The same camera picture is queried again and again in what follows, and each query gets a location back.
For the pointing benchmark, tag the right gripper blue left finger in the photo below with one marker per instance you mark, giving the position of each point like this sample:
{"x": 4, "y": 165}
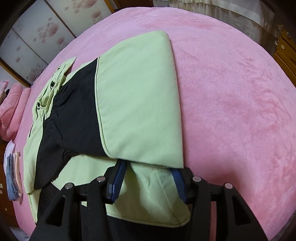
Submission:
{"x": 115, "y": 176}

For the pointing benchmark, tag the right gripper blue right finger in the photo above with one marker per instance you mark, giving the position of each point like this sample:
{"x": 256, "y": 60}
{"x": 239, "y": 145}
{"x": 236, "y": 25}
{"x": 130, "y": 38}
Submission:
{"x": 183, "y": 182}

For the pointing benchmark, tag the green and black hooded jacket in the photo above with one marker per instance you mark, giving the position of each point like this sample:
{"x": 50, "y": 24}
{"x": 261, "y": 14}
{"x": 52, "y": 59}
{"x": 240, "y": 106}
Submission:
{"x": 124, "y": 104}

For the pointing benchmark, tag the pink plush bed blanket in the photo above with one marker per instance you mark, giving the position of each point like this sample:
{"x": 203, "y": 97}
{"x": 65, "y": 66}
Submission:
{"x": 238, "y": 105}

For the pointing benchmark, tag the folded blue jeans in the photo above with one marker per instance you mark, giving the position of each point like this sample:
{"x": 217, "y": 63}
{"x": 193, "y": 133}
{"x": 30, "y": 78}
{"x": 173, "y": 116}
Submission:
{"x": 12, "y": 188}

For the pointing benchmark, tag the white printed small pillow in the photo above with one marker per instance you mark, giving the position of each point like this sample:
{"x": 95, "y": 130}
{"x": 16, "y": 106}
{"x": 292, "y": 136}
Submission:
{"x": 10, "y": 148}

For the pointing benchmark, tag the brown wooden headboard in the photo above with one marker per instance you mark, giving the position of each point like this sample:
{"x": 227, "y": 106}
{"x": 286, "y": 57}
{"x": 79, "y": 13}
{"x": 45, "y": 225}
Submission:
{"x": 7, "y": 208}

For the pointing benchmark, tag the folded pink quilt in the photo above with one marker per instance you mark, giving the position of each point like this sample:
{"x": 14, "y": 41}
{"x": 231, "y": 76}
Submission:
{"x": 12, "y": 109}

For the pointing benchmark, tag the pink pillow with lace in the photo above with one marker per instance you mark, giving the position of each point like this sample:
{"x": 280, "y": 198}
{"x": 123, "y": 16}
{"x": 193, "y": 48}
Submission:
{"x": 3, "y": 86}

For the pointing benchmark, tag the wooden drawer cabinet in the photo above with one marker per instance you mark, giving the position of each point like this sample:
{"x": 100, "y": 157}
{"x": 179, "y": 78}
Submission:
{"x": 284, "y": 53}

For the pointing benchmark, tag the floral sliding wardrobe doors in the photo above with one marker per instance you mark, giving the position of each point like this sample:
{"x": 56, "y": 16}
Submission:
{"x": 33, "y": 33}

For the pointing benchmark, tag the sofa with lace cover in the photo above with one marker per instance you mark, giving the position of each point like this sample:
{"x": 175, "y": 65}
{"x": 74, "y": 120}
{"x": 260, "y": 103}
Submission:
{"x": 254, "y": 18}

